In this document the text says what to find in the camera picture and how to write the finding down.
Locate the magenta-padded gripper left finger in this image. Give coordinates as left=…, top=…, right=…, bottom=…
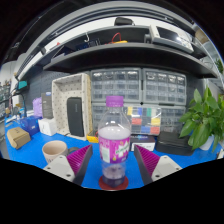
left=43, top=144, right=94, bottom=187

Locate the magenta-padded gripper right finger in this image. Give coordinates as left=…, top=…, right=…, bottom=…
left=134, top=144, right=184, bottom=186

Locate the clear bottle with purple label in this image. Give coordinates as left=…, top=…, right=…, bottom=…
left=97, top=95, right=132, bottom=188

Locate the beige patterned mug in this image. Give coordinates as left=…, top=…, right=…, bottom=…
left=41, top=140, right=80, bottom=164

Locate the flat black case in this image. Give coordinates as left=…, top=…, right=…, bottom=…
left=155, top=130, right=195, bottom=157

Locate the black box with white label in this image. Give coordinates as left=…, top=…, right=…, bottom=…
left=129, top=134, right=157, bottom=153

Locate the yellow multimeter with red leads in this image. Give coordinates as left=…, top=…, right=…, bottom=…
left=86, top=129, right=101, bottom=144

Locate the flat round red coaster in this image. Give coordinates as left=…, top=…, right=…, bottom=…
left=98, top=175, right=130, bottom=192

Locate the small white box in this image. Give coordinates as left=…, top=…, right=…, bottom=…
left=37, top=117, right=58, bottom=137

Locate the clear box with colourful parts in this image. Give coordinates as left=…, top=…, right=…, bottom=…
left=123, top=105, right=162, bottom=136

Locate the black rectangular speaker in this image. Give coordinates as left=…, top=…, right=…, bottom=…
left=66, top=96, right=85, bottom=138

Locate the brown cardboard box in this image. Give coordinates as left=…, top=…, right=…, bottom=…
left=6, top=126, right=32, bottom=150

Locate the blue box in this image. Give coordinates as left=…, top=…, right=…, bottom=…
left=19, top=114, right=42, bottom=137

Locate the white perforated tray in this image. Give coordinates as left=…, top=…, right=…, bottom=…
left=51, top=73, right=94, bottom=142

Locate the green potted plant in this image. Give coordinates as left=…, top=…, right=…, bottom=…
left=178, top=85, right=224, bottom=152

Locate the dark grey upright box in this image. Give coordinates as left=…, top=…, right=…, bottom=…
left=40, top=91, right=54, bottom=120

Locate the purple bag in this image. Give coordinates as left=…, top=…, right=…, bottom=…
left=32, top=97, right=44, bottom=118

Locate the dark grey desk shelf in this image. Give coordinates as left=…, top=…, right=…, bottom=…
left=43, top=24, right=219, bottom=79

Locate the white shelf unit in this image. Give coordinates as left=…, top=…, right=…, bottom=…
left=194, top=28, right=224, bottom=94

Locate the white oscilloscope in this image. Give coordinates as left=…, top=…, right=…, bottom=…
left=148, top=24, right=195, bottom=54

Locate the black device on shelf top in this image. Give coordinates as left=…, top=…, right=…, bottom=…
left=113, top=16, right=135, bottom=27

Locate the yellow tool with red cable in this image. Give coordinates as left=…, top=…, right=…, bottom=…
left=106, top=32, right=129, bottom=45

